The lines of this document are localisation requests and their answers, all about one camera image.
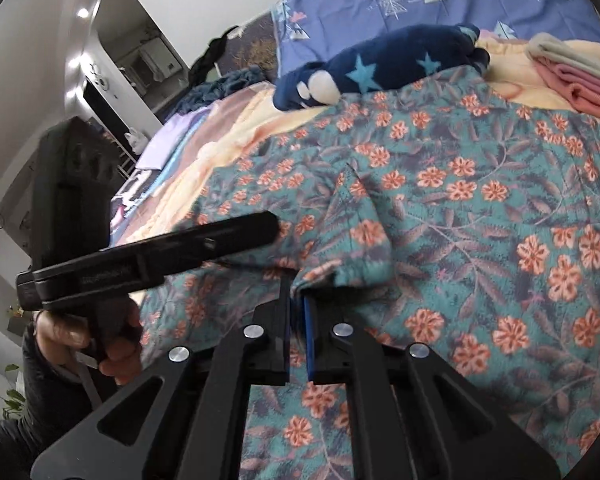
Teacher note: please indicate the person's left hand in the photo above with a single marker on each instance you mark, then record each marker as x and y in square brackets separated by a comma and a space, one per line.
[122, 355]

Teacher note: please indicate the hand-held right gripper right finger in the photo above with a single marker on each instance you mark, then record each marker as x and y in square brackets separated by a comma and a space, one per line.
[310, 340]

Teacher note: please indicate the arched doorway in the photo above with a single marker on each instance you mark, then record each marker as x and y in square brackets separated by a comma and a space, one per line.
[135, 45]

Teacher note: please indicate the black rectangular panel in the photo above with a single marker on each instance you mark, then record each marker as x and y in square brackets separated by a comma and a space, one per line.
[102, 105]

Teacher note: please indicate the teal floral garment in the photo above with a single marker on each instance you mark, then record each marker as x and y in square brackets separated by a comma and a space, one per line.
[455, 240]

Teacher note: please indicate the folded pink cloth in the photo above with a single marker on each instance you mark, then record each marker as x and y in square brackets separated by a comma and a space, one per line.
[580, 87]

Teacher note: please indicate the navy star fleece garment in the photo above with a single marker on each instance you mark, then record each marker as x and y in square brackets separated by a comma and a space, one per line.
[380, 67]

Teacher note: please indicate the lilac cloth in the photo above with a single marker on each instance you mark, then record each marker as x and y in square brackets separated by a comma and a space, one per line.
[172, 145]

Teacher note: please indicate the dark brown patterned pillow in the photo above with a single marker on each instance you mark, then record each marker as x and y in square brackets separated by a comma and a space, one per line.
[255, 45]

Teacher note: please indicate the peach printed blanket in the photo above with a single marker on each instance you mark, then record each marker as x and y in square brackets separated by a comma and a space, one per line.
[260, 130]

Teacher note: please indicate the person's left forearm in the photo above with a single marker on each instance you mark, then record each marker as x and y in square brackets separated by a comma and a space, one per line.
[35, 425]

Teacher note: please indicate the black bag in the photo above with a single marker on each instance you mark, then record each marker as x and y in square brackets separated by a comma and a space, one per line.
[210, 55]

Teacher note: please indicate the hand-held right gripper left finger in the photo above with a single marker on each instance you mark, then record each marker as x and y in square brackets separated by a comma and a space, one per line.
[280, 342]

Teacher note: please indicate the green potted plant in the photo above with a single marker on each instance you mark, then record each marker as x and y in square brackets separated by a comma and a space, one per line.
[5, 392]

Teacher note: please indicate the white figurine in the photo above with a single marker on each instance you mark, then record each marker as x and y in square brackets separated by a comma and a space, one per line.
[136, 141]

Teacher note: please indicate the teal knitted blanket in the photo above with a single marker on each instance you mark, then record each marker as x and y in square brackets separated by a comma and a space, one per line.
[220, 90]

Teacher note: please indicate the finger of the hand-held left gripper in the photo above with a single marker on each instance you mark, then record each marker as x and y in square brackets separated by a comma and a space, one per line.
[220, 237]

